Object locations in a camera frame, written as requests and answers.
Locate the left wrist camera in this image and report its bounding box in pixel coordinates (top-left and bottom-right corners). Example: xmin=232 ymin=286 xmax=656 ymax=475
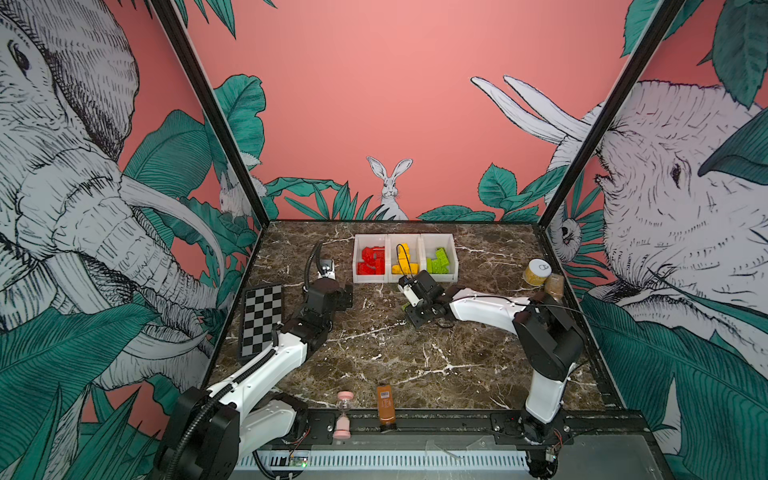
xmin=316 ymin=258 xmax=336 ymax=279

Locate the brown orange bottle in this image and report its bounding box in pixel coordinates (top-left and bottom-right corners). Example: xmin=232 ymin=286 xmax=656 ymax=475
xmin=376 ymin=385 xmax=397 ymax=433

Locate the brown spice jar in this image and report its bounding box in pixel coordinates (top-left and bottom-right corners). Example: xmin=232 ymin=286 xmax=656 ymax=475
xmin=544 ymin=273 xmax=565 ymax=303

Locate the yellow tape roll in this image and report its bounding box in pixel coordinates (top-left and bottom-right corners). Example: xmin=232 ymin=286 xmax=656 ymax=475
xmin=523 ymin=258 xmax=552 ymax=287

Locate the green lego brick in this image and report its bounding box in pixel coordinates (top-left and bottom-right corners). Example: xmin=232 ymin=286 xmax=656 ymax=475
xmin=435 ymin=248 xmax=450 ymax=265
xmin=427 ymin=259 xmax=450 ymax=274

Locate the red arch lego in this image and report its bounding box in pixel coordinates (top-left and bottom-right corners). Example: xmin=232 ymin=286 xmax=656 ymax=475
xmin=363 ymin=253 xmax=386 ymax=275

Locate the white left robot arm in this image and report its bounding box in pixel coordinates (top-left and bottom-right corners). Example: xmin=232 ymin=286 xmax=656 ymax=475
xmin=148 ymin=277 xmax=353 ymax=479

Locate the red lego brick long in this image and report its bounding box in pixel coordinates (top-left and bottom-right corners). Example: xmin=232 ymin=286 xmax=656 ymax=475
xmin=357 ymin=262 xmax=375 ymax=275

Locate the white middle bin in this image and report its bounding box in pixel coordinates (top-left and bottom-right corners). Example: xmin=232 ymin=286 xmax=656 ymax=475
xmin=386 ymin=234 xmax=426 ymax=283

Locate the red lego stack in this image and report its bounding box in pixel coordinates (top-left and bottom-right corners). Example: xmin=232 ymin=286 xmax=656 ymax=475
xmin=361 ymin=246 xmax=386 ymax=261

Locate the pink hourglass timer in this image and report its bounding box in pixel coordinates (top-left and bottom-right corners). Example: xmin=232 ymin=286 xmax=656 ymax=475
xmin=333 ymin=391 xmax=354 ymax=440

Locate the black white checkerboard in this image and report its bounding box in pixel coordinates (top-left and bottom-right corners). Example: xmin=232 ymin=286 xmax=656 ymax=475
xmin=238 ymin=283 xmax=283 ymax=365

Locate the white left bin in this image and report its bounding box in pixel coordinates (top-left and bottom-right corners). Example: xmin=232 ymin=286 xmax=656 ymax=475
xmin=352 ymin=234 xmax=391 ymax=284

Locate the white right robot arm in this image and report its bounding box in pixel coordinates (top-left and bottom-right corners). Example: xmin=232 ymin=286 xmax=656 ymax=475
xmin=397 ymin=270 xmax=585 ymax=427

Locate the white perforated rail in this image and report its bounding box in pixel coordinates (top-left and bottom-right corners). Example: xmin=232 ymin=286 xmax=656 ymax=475
xmin=256 ymin=450 xmax=529 ymax=472

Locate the white right bin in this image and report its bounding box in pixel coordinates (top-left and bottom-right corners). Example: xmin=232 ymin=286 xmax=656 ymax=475
xmin=420 ymin=233 xmax=459 ymax=283

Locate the white bin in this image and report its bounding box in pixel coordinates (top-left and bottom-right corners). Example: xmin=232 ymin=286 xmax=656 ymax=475
xmin=386 ymin=234 xmax=426 ymax=283
xmin=420 ymin=233 xmax=459 ymax=283
xmin=352 ymin=234 xmax=391 ymax=284

